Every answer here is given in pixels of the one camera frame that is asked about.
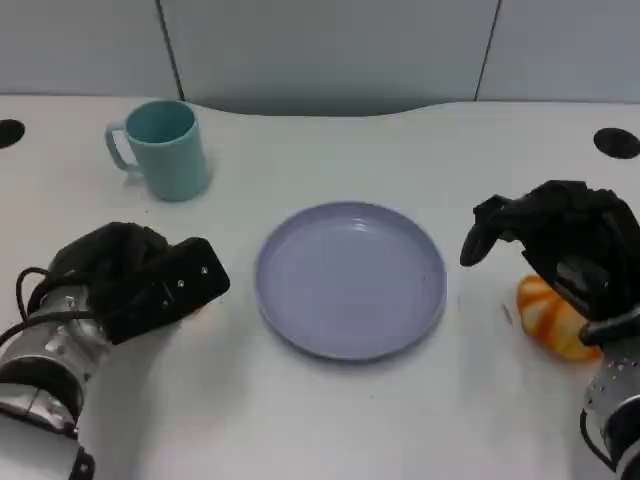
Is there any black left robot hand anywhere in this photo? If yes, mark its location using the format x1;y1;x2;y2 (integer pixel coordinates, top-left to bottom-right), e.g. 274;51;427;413
49;222;175;312

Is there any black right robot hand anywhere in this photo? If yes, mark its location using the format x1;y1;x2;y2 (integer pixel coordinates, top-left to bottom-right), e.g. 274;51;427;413
459;179;640;325

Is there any pale green mug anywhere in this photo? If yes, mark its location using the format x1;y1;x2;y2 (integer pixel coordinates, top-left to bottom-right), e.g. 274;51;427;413
104;98;211;203

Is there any orange white toy bread roll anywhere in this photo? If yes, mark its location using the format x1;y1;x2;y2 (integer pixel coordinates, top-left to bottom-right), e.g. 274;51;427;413
185;298;221;325
516;273;604;362

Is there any lilac plate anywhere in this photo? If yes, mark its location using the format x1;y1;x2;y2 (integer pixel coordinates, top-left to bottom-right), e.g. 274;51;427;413
255;200;448;364

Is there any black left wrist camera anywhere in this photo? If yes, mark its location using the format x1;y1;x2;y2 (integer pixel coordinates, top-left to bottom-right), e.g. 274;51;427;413
102;237;232;346

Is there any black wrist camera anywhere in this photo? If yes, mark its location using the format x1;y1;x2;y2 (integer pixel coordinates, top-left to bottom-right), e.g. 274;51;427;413
578;317;640;347
102;237;232;346

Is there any black table cable grommet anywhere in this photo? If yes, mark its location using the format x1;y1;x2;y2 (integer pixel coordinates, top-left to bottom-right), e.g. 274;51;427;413
0;118;26;150
593;127;640;160

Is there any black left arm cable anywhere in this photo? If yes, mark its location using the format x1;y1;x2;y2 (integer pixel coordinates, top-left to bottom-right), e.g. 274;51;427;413
0;266;99;346

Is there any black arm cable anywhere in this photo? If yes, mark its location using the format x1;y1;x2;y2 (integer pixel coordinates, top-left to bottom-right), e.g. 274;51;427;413
578;407;617;472
0;266;99;346

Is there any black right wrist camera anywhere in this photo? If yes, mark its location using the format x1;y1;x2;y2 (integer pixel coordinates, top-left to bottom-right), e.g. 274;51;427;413
578;317;640;347

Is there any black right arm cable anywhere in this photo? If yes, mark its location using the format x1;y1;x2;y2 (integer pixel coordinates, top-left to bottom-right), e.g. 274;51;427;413
578;407;617;472

